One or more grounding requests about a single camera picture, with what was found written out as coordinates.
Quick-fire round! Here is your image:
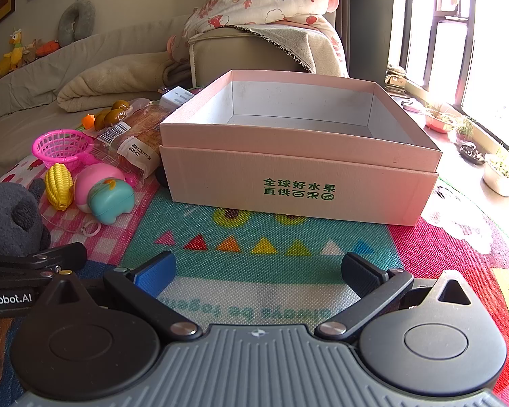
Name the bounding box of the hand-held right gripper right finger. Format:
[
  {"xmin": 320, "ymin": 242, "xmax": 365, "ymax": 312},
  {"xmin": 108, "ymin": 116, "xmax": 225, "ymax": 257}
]
[{"xmin": 314, "ymin": 252, "xmax": 488, "ymax": 342}]

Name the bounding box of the small cardboard box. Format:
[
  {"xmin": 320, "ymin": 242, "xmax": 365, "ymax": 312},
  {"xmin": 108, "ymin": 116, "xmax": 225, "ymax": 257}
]
[{"xmin": 386, "ymin": 65, "xmax": 408, "ymax": 90}]

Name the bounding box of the orange plush toy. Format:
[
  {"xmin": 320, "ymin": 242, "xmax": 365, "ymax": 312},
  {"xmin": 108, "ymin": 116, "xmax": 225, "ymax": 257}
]
[{"xmin": 36, "ymin": 39, "xmax": 61, "ymax": 57}]

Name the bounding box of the pink plastic toy basket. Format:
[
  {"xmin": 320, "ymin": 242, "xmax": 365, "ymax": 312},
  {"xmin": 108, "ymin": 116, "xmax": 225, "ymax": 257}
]
[{"xmin": 32, "ymin": 129, "xmax": 100, "ymax": 170}]

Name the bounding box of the grey fringed towel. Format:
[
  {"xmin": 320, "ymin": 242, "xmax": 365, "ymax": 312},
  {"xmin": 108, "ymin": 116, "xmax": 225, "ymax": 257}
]
[{"xmin": 233, "ymin": 23, "xmax": 338, "ymax": 75}]

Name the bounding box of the dark dish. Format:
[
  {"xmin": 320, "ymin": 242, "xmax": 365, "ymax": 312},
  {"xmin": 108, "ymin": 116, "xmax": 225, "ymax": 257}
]
[{"xmin": 459, "ymin": 144, "xmax": 486, "ymax": 165}]

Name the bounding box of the pink cardboard box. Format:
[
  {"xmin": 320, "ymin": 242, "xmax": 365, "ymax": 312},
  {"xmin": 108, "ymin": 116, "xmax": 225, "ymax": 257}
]
[{"xmin": 159, "ymin": 70, "xmax": 444, "ymax": 226}]

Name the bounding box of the beige curtain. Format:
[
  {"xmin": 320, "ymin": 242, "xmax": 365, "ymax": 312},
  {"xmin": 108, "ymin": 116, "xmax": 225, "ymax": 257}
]
[{"xmin": 304, "ymin": 0, "xmax": 351, "ymax": 58}]

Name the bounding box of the bread loaf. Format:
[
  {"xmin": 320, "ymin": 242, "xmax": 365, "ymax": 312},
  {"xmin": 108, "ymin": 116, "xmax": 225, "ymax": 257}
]
[{"xmin": 91, "ymin": 97, "xmax": 174, "ymax": 179}]

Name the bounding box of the floral printed quilt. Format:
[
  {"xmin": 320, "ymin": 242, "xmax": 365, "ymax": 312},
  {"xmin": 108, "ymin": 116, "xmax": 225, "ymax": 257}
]
[{"xmin": 182, "ymin": 0, "xmax": 349, "ymax": 78}]

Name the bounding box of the small brown plush toy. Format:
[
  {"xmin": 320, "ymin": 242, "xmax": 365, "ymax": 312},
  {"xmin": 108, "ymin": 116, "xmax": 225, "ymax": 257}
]
[{"xmin": 23, "ymin": 39, "xmax": 43, "ymax": 62}]

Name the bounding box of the colourful play mat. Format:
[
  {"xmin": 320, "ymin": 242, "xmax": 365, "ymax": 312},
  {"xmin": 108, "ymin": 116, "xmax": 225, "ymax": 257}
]
[{"xmin": 0, "ymin": 153, "xmax": 509, "ymax": 407}]

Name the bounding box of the pink plant pot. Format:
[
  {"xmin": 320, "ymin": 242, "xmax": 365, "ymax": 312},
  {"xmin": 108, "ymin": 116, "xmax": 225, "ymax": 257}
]
[{"xmin": 424, "ymin": 112, "xmax": 454, "ymax": 134}]

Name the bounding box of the grey neck pillow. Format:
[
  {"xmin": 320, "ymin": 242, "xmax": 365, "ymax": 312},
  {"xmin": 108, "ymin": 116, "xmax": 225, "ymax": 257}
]
[{"xmin": 58, "ymin": 0, "xmax": 96, "ymax": 47}]

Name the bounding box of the teal plastic toy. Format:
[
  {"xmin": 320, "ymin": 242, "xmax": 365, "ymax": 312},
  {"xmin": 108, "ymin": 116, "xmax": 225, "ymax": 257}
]
[{"xmin": 87, "ymin": 178, "xmax": 135, "ymax": 225}]

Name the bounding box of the grey plush toy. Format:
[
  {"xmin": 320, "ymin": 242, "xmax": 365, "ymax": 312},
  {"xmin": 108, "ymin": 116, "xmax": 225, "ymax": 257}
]
[{"xmin": 0, "ymin": 178, "xmax": 52, "ymax": 259}]

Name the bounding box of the yellow toy corn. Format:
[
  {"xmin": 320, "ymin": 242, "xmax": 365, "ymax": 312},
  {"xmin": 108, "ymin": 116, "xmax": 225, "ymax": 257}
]
[{"xmin": 44, "ymin": 163, "xmax": 75, "ymax": 211}]

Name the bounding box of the folded beige blanket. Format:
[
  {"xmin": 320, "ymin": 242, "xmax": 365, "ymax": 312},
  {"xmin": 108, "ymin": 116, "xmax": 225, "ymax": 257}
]
[{"xmin": 57, "ymin": 49, "xmax": 187, "ymax": 113}]

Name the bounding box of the dark window frame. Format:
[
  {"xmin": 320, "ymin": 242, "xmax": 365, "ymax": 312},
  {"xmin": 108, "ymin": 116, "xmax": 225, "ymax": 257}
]
[{"xmin": 392, "ymin": 0, "xmax": 509, "ymax": 162}]

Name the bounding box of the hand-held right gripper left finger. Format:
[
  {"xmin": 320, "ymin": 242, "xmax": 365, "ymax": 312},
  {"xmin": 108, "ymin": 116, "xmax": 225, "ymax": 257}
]
[{"xmin": 27, "ymin": 251, "xmax": 202, "ymax": 342}]

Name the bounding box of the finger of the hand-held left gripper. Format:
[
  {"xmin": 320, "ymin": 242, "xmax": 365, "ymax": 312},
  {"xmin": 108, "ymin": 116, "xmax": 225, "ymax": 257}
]
[
  {"xmin": 0, "ymin": 268, "xmax": 74, "ymax": 282},
  {"xmin": 0, "ymin": 242, "xmax": 88, "ymax": 269}
]

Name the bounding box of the white plant pot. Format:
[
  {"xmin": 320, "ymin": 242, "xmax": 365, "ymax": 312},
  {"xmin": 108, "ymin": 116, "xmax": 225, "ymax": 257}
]
[{"xmin": 484, "ymin": 155, "xmax": 509, "ymax": 198}]

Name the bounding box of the white power adapter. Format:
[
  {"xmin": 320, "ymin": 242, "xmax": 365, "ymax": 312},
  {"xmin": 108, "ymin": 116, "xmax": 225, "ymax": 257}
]
[{"xmin": 159, "ymin": 86, "xmax": 193, "ymax": 111}]

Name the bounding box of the beige sofa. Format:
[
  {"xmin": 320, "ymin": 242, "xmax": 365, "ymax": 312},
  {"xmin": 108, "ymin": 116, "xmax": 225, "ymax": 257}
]
[{"xmin": 0, "ymin": 13, "xmax": 348, "ymax": 187}]

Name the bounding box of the yellow plush toy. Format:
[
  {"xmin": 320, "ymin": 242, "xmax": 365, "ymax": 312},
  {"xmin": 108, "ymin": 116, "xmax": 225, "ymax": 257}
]
[{"xmin": 0, "ymin": 29, "xmax": 24, "ymax": 88}]

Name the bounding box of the pink round toy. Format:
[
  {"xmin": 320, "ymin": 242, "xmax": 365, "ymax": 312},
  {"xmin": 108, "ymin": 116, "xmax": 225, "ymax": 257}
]
[{"xmin": 73, "ymin": 164, "xmax": 138, "ymax": 213}]

